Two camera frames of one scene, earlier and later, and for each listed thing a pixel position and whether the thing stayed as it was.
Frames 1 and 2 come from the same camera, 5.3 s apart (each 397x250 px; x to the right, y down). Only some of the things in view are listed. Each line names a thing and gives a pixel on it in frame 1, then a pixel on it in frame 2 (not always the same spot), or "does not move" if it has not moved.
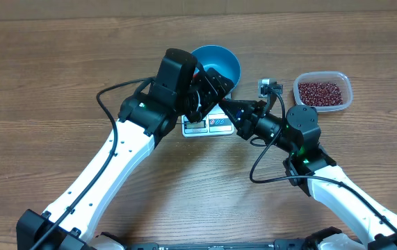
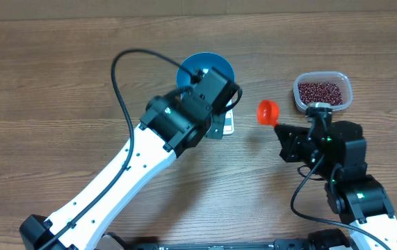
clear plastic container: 326,91 does not move
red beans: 320,94 does not move
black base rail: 172,246 does not move
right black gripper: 247,117 -> 289,143
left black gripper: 213,87 -> 215,128
